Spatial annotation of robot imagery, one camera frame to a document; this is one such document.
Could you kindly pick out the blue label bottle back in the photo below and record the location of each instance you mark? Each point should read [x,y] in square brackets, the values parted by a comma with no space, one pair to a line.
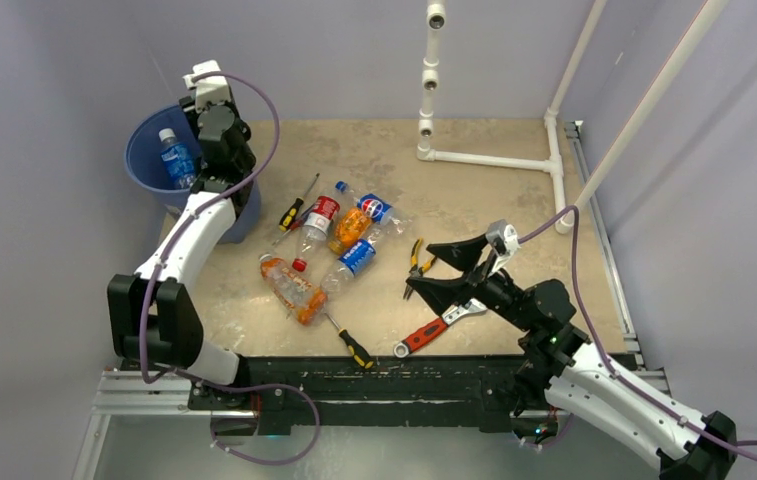
[177,160]

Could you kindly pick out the black table front rail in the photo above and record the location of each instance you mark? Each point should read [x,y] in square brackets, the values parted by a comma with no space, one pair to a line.
[420,391]

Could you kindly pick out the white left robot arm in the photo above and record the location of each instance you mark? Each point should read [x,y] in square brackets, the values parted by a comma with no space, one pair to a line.
[151,309]

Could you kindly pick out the red handled adjustable wrench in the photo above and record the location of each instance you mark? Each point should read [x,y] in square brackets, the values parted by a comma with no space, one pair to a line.
[427,333]

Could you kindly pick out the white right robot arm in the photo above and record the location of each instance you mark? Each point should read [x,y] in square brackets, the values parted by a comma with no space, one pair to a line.
[564,367]

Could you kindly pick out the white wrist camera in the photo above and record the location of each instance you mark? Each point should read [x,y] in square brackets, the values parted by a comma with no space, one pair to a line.
[208,86]
[503,239]

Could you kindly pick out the blue plastic bin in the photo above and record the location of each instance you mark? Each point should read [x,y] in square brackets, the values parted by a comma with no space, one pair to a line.
[145,167]

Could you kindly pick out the crushed orange label bottle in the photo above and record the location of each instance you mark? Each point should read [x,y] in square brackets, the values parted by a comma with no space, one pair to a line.
[303,300]

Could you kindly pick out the blue label bottle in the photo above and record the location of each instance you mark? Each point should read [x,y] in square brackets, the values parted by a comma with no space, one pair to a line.
[352,262]
[177,160]

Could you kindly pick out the yellow black screwdriver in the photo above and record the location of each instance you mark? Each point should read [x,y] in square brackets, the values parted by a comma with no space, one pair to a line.
[288,219]
[357,352]

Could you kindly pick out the red label clear bottle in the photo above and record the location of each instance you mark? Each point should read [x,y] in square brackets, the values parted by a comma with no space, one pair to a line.
[313,232]

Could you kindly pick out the blue label bottle centre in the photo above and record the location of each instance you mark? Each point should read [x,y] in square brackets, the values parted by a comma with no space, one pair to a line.
[352,262]

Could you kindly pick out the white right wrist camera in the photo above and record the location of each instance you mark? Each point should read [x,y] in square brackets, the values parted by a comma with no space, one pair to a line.
[503,239]

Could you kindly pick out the yellow black screwdriver back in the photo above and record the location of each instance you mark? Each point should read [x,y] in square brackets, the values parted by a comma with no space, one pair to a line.
[288,219]

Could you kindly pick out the orange juice bottle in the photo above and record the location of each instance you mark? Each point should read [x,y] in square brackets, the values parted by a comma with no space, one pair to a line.
[348,230]

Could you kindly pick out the pepsi label clear bottle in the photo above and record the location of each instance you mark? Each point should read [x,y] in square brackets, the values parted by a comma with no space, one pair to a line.
[380,211]

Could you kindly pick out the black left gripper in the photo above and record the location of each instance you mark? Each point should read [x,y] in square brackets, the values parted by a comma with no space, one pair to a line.
[190,110]

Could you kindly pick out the aluminium side rail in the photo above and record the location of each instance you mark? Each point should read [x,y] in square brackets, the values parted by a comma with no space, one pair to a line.
[655,378]

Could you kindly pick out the yellow black screwdriver front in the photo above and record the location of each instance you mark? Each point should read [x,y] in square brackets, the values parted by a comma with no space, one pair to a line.
[357,352]

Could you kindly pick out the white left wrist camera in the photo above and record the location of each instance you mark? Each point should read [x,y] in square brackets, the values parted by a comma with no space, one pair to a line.
[208,86]

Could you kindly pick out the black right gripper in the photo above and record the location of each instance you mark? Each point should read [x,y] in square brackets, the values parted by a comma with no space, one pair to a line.
[462,255]

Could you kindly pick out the yellow handled pliers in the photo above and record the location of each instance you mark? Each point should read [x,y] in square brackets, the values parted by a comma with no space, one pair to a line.
[418,269]

